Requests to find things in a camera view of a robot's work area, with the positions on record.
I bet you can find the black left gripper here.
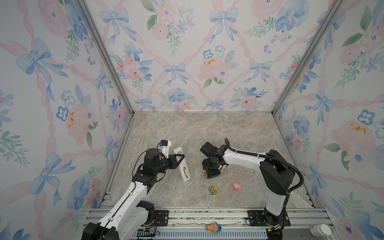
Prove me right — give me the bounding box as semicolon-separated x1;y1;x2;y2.
153;154;184;176

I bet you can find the white remote control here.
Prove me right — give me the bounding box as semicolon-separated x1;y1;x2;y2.
174;147;191;182

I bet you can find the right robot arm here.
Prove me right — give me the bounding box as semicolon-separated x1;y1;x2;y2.
200;139;297;228

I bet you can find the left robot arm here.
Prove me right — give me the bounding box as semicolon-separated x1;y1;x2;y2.
81;147;185;240

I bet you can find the red green toy car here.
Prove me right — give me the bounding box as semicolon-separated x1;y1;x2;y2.
209;186;219;195

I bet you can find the pink pig toy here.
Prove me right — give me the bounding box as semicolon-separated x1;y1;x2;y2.
233;183;242;191

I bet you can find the orange blue plush toy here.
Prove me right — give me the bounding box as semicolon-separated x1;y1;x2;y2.
206;222;222;234

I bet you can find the white cup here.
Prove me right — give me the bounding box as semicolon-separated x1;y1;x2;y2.
310;224;332;237

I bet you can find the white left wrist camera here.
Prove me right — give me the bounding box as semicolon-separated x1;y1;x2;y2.
158;140;172;159

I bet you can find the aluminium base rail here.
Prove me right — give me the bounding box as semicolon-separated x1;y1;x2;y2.
76;206;334;240

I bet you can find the aluminium corner post left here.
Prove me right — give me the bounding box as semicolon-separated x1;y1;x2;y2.
74;0;134;117

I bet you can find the aluminium corner post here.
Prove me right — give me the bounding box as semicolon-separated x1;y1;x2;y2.
272;0;345;117
74;0;134;117

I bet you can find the aluminium corner post right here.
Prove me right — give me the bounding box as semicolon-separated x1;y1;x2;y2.
272;0;345;117

